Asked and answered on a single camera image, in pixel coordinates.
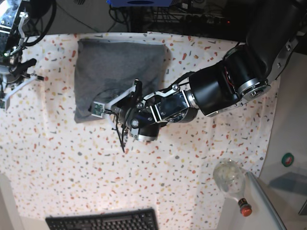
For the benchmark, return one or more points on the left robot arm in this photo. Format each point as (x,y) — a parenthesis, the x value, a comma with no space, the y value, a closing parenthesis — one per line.
(245,72)

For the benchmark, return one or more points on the black keyboard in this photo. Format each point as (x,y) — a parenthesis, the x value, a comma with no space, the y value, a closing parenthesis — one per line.
(143,219)

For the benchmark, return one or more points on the grey metal bar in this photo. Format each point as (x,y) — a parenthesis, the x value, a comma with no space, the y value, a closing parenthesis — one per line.
(264,215)

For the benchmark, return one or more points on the grey laptop corner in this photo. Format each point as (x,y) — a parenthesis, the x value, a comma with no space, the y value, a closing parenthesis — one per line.
(303,209)

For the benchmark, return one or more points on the blue box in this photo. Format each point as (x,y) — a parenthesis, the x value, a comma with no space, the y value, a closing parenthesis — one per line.
(139,3)

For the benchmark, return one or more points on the grey t-shirt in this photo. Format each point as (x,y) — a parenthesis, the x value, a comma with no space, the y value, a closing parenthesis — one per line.
(105,70)

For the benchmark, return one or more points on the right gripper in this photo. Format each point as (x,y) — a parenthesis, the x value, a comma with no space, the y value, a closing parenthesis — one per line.
(14,74)

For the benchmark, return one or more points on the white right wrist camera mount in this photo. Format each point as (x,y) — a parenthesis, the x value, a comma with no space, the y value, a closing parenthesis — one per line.
(8,89)

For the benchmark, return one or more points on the terrazzo pattern tablecloth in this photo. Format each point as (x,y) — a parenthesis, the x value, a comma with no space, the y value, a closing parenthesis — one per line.
(57,167)

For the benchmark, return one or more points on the clear bottle with red cap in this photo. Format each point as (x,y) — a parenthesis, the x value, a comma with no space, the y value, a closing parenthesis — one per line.
(230,179)

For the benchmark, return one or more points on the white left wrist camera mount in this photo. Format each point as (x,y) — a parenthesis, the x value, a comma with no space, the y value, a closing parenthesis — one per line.
(104,110)

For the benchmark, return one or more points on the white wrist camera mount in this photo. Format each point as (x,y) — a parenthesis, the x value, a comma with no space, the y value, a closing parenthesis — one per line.
(104,110)
(8,89)

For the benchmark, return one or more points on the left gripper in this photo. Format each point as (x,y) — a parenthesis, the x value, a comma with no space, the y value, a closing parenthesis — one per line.
(126,109)

